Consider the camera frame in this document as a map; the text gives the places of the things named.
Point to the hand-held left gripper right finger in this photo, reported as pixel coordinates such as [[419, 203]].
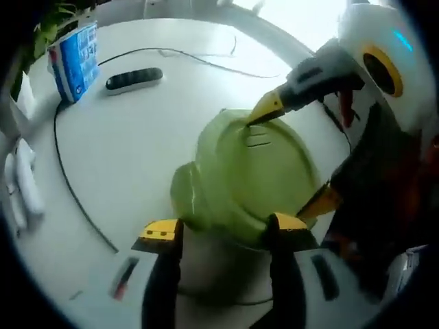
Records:
[[346, 301]]

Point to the green container lid with latches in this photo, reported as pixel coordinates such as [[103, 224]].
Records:
[[247, 178]]

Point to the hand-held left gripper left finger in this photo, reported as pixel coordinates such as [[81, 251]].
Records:
[[99, 298]]

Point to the black remote control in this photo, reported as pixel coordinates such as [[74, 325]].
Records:
[[135, 80]]

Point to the blue printed box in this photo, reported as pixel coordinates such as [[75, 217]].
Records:
[[73, 61]]

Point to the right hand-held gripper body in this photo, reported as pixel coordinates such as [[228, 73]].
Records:
[[415, 85]]

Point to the green leafy plant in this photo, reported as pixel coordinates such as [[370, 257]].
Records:
[[51, 27]]

